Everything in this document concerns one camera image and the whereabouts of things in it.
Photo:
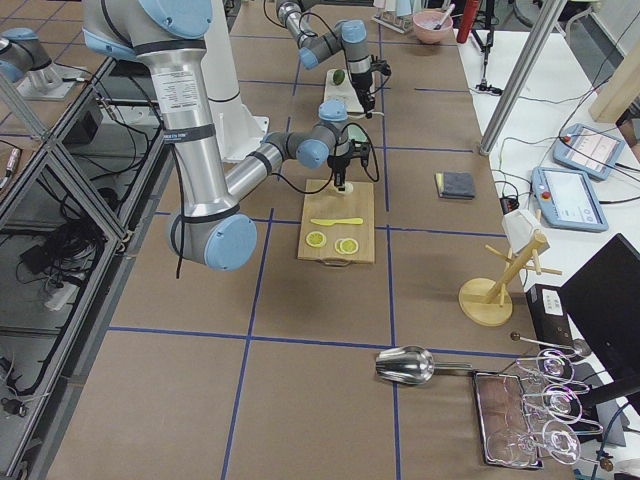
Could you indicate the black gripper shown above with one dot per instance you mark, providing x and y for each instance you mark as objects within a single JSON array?
[
  {"x": 362, "y": 82},
  {"x": 338, "y": 162}
]

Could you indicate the white steamed bun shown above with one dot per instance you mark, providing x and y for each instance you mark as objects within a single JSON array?
[{"x": 343, "y": 190}]

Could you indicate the white ceramic spoon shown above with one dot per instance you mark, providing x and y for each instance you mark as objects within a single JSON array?
[{"x": 365, "y": 115}]

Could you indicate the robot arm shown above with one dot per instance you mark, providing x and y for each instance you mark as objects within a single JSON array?
[
  {"x": 168, "y": 37},
  {"x": 349, "y": 37}
]

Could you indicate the light green bowl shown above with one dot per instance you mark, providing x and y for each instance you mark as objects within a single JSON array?
[{"x": 357, "y": 134}]

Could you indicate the pink bowl with ice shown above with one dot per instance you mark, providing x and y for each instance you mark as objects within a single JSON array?
[{"x": 430, "y": 28}]

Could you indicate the white bear serving tray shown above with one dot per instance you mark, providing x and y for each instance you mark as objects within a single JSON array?
[{"x": 344, "y": 92}]

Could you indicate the wooden cutting board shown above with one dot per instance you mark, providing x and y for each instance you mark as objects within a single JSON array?
[{"x": 337, "y": 227}]

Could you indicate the dark green avocado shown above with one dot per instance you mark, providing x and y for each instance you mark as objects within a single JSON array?
[{"x": 338, "y": 77}]

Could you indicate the yellow plastic knife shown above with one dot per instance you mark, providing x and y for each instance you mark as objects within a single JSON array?
[{"x": 339, "y": 221}]

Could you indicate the lower lemon slice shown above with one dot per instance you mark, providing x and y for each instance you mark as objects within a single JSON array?
[{"x": 316, "y": 239}]

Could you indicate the upper lemon slice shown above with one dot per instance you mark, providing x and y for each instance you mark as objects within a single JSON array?
[{"x": 348, "y": 246}]

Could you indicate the grey and yellow cloth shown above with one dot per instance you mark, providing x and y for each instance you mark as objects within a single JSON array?
[{"x": 455, "y": 185}]

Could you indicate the red cylinder bottle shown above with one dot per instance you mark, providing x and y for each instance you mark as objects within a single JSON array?
[{"x": 467, "y": 20}]

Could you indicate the black tripod stick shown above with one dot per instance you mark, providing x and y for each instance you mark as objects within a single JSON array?
[{"x": 485, "y": 46}]

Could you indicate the white paper cup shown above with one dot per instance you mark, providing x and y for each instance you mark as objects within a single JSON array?
[{"x": 519, "y": 226}]

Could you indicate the wooden cup tree stand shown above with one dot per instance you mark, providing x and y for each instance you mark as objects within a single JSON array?
[{"x": 487, "y": 302}]

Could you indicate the metal scoop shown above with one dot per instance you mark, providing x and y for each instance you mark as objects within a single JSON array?
[{"x": 414, "y": 365}]

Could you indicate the near teach pendant tablet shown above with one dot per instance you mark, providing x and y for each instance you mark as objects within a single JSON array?
[{"x": 567, "y": 200}]

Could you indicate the teach pendant tablet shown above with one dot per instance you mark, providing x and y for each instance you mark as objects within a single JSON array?
[
  {"x": 584, "y": 148},
  {"x": 567, "y": 200}
]

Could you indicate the far teach pendant tablet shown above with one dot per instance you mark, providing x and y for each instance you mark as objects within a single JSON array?
[{"x": 584, "y": 148}]

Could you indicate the clear wine glass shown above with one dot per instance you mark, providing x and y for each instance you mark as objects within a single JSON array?
[
  {"x": 522, "y": 449},
  {"x": 554, "y": 363},
  {"x": 559, "y": 403}
]

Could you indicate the black computer monitor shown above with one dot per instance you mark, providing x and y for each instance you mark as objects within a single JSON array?
[{"x": 602, "y": 300}]

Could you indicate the dark glass rack tray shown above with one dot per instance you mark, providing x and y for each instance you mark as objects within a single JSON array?
[{"x": 499, "y": 410}]

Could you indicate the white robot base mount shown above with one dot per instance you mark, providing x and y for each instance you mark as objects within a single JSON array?
[{"x": 238, "y": 132}]

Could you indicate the aluminium frame post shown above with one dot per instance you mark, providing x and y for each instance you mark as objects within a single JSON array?
[{"x": 527, "y": 59}]

